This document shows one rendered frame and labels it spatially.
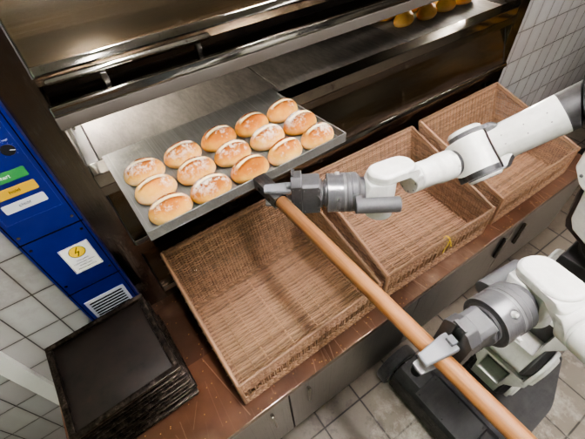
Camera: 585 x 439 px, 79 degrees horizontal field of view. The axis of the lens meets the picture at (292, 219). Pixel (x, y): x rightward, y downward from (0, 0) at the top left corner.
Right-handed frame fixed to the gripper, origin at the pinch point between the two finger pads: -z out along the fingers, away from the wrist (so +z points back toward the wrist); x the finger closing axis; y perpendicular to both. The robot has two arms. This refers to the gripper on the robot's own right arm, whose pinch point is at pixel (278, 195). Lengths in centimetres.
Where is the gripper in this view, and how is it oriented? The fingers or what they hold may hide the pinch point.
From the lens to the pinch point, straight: 81.0
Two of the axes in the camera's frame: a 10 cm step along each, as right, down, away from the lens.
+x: 0.5, 6.6, 7.5
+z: 10.0, -0.5, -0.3
